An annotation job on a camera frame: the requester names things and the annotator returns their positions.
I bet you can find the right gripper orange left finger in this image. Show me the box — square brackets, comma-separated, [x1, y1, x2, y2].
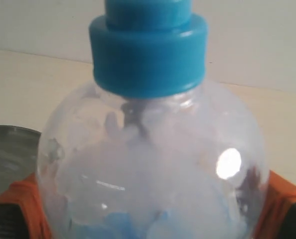
[0, 173, 52, 239]

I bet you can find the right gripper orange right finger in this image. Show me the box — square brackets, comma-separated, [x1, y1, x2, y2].
[253, 171, 296, 239]

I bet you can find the clear blue pump soap bottle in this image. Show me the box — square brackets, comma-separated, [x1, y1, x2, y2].
[36, 0, 269, 239]

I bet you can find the round stainless steel plate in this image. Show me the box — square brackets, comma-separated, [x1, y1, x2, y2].
[0, 125, 41, 194]

